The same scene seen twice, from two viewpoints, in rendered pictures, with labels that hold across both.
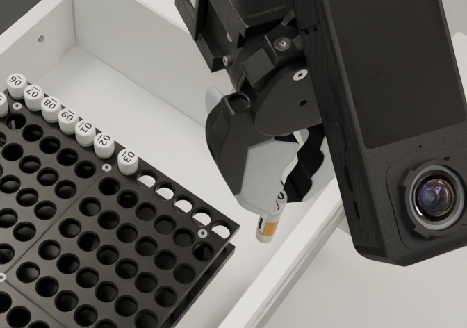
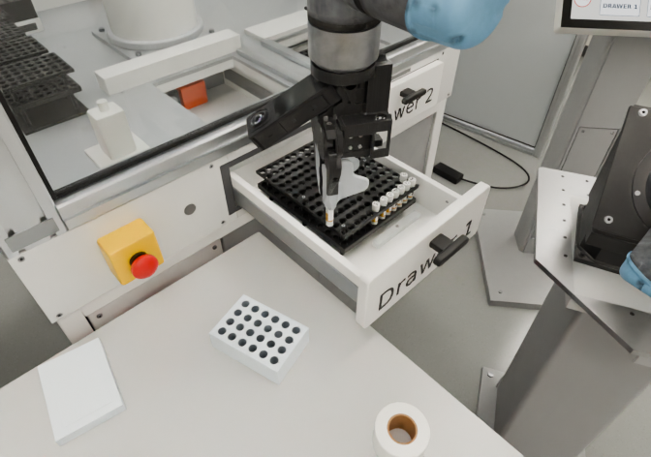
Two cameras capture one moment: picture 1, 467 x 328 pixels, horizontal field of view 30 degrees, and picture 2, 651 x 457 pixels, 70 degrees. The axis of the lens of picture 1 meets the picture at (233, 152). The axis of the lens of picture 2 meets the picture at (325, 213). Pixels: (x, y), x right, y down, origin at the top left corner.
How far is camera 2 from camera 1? 0.61 m
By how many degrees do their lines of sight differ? 64
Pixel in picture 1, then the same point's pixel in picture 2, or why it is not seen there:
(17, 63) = (435, 197)
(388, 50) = (295, 93)
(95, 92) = not seen: hidden behind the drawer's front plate
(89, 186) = (367, 198)
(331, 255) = (364, 342)
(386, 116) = (280, 100)
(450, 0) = not seen: outside the picture
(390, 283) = (346, 364)
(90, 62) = not seen: hidden behind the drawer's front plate
